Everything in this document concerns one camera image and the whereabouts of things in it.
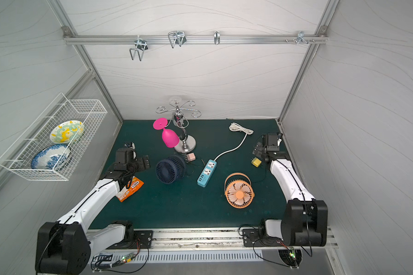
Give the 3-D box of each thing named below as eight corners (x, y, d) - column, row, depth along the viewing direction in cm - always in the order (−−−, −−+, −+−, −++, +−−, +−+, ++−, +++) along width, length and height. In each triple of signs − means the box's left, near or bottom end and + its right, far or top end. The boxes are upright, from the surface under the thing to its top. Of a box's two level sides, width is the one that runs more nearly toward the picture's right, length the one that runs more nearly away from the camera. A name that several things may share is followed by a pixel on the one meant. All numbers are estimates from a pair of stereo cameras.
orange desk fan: (225, 209, 82) (226, 203, 75) (223, 179, 92) (224, 172, 86) (252, 209, 82) (255, 203, 75) (247, 179, 92) (250, 172, 86)
